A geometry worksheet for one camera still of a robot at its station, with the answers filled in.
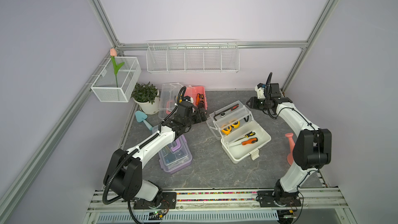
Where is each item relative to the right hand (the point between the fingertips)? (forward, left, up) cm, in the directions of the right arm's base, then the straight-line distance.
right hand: (249, 102), depth 93 cm
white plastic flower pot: (+3, +64, -10) cm, 65 cm away
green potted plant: (+6, +64, +3) cm, 64 cm away
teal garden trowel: (+1, +71, -17) cm, 73 cm away
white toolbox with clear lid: (-16, +4, -14) cm, 22 cm away
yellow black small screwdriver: (-14, -1, -14) cm, 20 cm away
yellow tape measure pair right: (-12, +8, -7) cm, 16 cm away
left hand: (-11, +28, +3) cm, 30 cm away
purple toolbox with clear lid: (-30, +42, -7) cm, 52 cm away
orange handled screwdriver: (-19, -2, -13) cm, 23 cm away
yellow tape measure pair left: (-15, +14, -7) cm, 22 cm away
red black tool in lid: (-6, +16, -4) cm, 18 cm away
